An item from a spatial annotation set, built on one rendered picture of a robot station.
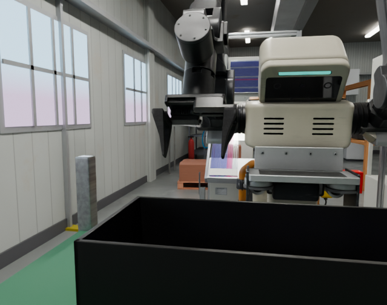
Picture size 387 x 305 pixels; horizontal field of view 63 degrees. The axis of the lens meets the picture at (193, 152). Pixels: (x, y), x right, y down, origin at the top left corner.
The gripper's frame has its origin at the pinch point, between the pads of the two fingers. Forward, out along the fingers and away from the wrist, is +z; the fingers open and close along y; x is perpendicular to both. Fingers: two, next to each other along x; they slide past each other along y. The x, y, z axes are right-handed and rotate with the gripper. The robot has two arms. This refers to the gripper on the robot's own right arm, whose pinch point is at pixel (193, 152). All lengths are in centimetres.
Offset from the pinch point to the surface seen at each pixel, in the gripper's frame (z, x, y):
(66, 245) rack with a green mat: 16.0, 5.9, -22.6
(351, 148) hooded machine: -304, 789, 271
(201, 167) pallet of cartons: -131, 433, -70
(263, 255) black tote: 16.1, -19.3, 10.6
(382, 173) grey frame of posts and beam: -66, 227, 118
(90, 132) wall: -120, 271, -181
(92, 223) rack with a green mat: 11.3, 12.1, -21.8
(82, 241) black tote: 16.2, -19.5, -6.0
